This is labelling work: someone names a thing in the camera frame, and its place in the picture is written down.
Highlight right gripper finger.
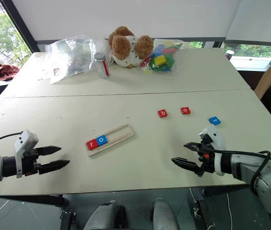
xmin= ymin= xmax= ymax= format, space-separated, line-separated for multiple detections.
xmin=171 ymin=157 xmax=202 ymax=172
xmin=183 ymin=142 xmax=202 ymax=152

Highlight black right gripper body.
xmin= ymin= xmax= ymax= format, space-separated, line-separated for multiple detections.
xmin=196 ymin=135 xmax=216 ymax=178

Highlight brown and white teddy bear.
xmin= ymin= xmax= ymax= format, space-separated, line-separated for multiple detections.
xmin=108 ymin=26 xmax=154 ymax=69

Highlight clear plastic zip bag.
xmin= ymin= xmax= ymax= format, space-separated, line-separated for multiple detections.
xmin=44 ymin=34 xmax=114 ymax=85

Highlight white thin cable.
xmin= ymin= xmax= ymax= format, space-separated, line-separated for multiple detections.
xmin=225 ymin=193 xmax=234 ymax=230

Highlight dark red cloth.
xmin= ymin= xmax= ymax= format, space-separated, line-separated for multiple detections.
xmin=0 ymin=64 xmax=21 ymax=81

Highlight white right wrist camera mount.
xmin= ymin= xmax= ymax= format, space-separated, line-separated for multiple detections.
xmin=198 ymin=124 xmax=227 ymax=177

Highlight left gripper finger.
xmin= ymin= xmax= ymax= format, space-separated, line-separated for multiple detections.
xmin=35 ymin=145 xmax=62 ymax=157
xmin=38 ymin=159 xmax=71 ymax=175

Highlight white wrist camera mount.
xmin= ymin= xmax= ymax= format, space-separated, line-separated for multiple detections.
xmin=14 ymin=130 xmax=39 ymax=179
xmin=198 ymin=124 xmax=227 ymax=177

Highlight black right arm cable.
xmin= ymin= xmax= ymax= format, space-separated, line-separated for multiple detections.
xmin=212 ymin=149 xmax=271 ymax=195

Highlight red letter tile r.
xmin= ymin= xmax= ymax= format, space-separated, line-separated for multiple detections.
xmin=86 ymin=139 xmax=99 ymax=151

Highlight wooden letter tray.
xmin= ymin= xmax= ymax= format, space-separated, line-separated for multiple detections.
xmin=85 ymin=123 xmax=136 ymax=158

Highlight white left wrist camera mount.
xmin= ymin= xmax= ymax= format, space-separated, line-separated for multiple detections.
xmin=14 ymin=130 xmax=39 ymax=179

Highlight bag of coloured blocks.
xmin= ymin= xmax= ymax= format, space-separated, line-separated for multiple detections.
xmin=139 ymin=39 xmax=191 ymax=76

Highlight grey rounded shape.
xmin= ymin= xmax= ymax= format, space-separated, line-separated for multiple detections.
xmin=83 ymin=202 xmax=126 ymax=230
xmin=152 ymin=198 xmax=180 ymax=230

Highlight clear jar with grey lid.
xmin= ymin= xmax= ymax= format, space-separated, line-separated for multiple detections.
xmin=94 ymin=52 xmax=110 ymax=79

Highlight black window frame post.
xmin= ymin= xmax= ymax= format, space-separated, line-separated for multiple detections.
xmin=0 ymin=0 xmax=47 ymax=53

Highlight red letter tile b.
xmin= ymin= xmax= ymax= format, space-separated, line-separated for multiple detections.
xmin=157 ymin=109 xmax=170 ymax=119

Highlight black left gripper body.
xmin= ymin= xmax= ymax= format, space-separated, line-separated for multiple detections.
xmin=21 ymin=147 xmax=42 ymax=177

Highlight blue letter tile o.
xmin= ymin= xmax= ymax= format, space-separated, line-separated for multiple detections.
xmin=96 ymin=135 xmax=109 ymax=146

